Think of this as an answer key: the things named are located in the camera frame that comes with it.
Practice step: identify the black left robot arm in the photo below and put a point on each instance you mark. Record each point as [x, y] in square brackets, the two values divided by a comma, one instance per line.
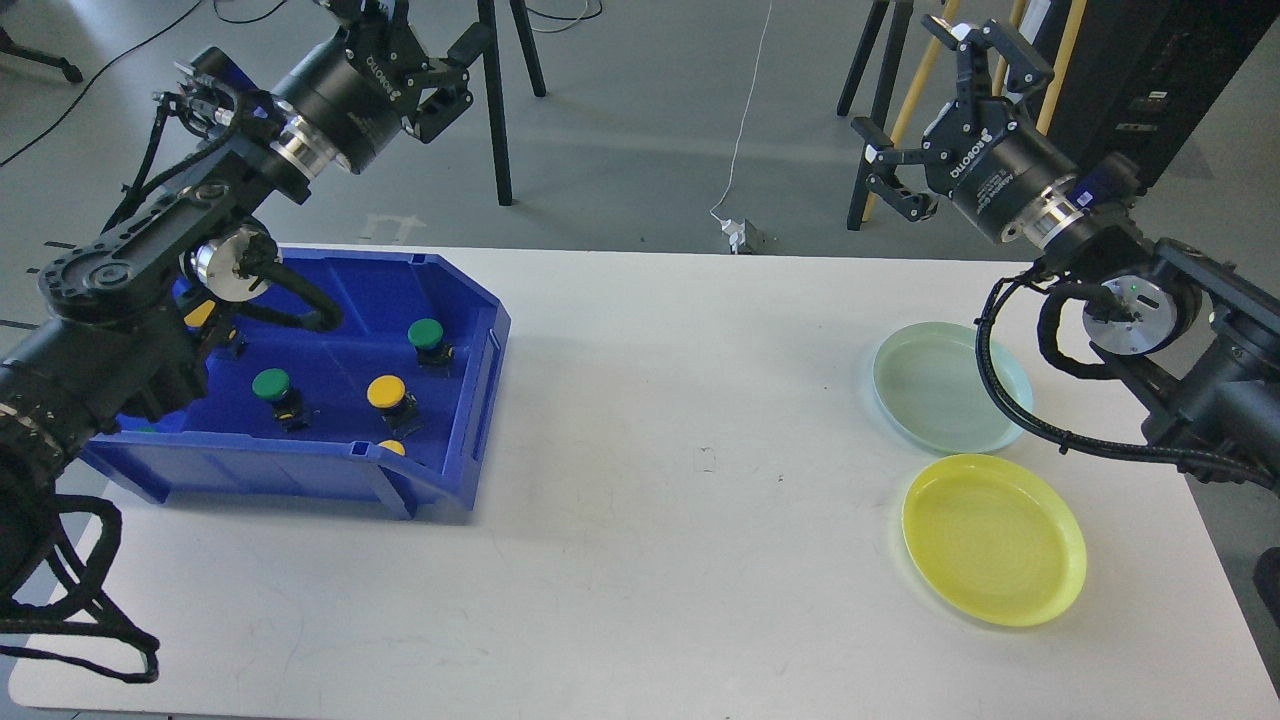
[135, 313]

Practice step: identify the light green plate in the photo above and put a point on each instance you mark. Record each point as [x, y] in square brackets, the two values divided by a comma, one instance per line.
[927, 383]

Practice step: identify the black equipment cabinet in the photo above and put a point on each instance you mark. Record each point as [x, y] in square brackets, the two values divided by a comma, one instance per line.
[1142, 75]

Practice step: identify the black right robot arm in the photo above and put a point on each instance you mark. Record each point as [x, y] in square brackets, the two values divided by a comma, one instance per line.
[1195, 343]

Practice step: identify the green push button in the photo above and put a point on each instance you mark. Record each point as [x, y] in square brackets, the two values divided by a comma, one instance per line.
[274, 386]
[432, 351]

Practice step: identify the wooden easel legs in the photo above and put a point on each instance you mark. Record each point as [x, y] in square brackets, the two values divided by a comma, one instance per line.
[1050, 60]

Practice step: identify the yellow plate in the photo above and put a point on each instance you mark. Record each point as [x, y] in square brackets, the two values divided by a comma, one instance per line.
[994, 540]

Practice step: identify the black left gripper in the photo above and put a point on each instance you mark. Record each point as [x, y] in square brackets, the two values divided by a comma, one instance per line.
[357, 87]

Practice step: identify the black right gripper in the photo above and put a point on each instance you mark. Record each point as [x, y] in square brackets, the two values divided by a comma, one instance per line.
[990, 170]

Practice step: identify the blue plastic bin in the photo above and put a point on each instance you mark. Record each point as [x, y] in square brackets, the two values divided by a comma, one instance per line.
[228, 443]

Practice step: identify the black tripod stand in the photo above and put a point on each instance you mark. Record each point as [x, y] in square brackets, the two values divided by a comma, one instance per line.
[494, 89]
[887, 26]

